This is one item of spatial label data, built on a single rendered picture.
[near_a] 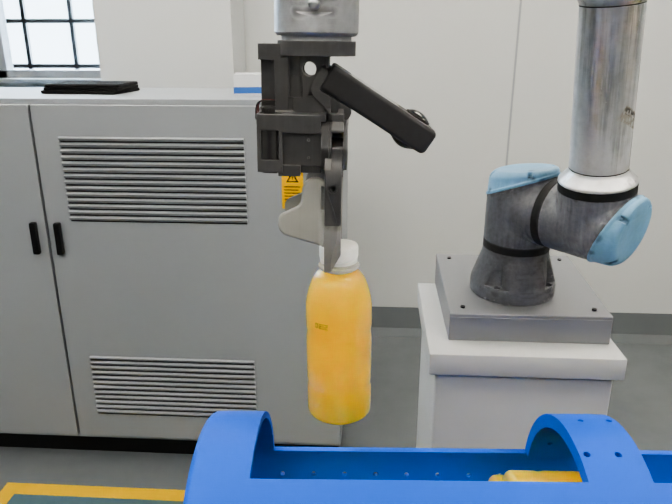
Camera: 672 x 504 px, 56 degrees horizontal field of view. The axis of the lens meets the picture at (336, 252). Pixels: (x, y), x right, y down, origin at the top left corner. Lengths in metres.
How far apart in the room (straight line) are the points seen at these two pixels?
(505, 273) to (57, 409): 2.12
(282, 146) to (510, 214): 0.59
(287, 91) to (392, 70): 2.82
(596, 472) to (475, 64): 2.87
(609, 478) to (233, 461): 0.38
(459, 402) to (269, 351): 1.41
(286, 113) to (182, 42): 2.66
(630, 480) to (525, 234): 0.49
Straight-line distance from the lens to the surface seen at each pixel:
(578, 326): 1.14
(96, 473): 2.82
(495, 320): 1.10
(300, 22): 0.56
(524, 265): 1.12
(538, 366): 1.10
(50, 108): 2.41
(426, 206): 3.52
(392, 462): 0.90
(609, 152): 0.99
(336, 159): 0.56
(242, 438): 0.71
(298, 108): 0.58
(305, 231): 0.59
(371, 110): 0.58
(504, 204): 1.09
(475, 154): 3.48
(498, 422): 1.15
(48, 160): 2.45
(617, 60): 0.96
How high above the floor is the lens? 1.64
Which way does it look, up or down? 19 degrees down
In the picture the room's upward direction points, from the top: straight up
